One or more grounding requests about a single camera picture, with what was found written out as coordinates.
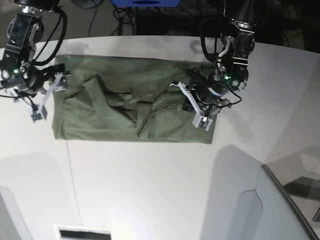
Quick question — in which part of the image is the blue box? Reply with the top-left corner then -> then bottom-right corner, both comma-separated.
111,0 -> 188,8

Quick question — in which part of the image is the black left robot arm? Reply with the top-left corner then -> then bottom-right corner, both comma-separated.
185,0 -> 266,117

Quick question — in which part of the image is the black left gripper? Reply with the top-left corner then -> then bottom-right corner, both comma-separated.
185,68 -> 229,113

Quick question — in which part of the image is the green t-shirt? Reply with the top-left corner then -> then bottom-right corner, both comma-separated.
52,55 -> 215,144

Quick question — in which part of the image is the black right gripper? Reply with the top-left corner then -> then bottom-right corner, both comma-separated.
23,63 -> 67,95

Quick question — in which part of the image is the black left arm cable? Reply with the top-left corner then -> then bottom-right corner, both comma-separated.
199,18 -> 223,63

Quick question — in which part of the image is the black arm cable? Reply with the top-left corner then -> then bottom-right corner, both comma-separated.
32,4 -> 68,66
199,18 -> 223,63

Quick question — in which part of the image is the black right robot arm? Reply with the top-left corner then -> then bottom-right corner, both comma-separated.
0,0 -> 68,97

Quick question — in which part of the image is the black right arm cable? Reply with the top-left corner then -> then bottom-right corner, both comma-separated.
32,4 -> 68,66

